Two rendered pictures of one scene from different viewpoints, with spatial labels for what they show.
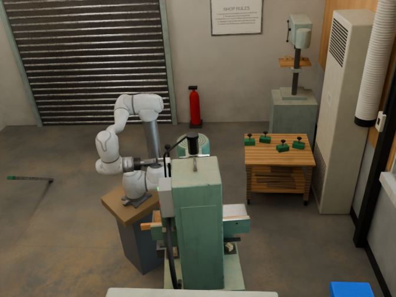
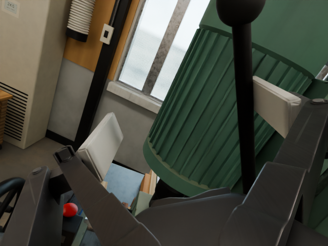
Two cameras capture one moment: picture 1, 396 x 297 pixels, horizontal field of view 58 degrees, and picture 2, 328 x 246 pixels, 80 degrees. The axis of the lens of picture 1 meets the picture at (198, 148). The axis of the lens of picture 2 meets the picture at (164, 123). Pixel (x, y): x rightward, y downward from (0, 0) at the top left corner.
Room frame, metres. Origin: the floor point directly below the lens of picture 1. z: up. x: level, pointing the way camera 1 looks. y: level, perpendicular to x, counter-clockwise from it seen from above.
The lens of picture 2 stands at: (1.72, 0.34, 1.39)
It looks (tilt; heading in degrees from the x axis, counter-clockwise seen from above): 22 degrees down; 262
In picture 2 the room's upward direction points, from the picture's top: 26 degrees clockwise
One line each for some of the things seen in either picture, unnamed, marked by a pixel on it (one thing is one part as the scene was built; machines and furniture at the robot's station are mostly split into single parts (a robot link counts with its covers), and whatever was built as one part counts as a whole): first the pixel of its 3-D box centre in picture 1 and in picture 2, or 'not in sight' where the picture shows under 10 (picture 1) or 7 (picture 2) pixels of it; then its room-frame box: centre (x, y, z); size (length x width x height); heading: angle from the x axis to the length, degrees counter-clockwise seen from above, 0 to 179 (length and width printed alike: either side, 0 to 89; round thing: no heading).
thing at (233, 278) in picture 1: (201, 256); not in sight; (1.49, 0.02, 0.76); 0.57 x 0.45 x 0.09; 1
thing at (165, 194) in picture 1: (167, 197); not in sight; (1.29, 0.16, 1.40); 0.10 x 0.06 x 0.16; 1
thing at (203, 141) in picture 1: (194, 164); (228, 91); (1.61, 0.03, 1.35); 0.18 x 0.18 x 0.31
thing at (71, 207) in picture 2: not in sight; (69, 209); (1.78, 0.06, 1.02); 0.03 x 0.03 x 0.01
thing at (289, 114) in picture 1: (294, 91); not in sight; (3.77, -1.15, 0.79); 0.62 x 0.48 x 1.58; 172
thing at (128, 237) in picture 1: (143, 231); not in sight; (2.19, 0.51, 0.30); 0.30 x 0.30 x 0.60; 39
